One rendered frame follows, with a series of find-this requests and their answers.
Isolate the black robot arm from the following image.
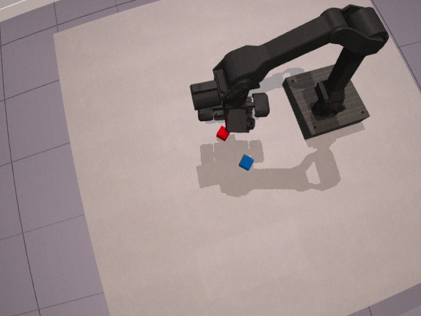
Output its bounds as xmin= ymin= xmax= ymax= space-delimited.
xmin=189 ymin=5 xmax=389 ymax=133

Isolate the blue cube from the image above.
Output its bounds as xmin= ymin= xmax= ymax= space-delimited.
xmin=239 ymin=155 xmax=254 ymax=171

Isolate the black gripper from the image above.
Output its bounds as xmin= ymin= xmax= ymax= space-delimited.
xmin=197 ymin=93 xmax=270 ymax=121

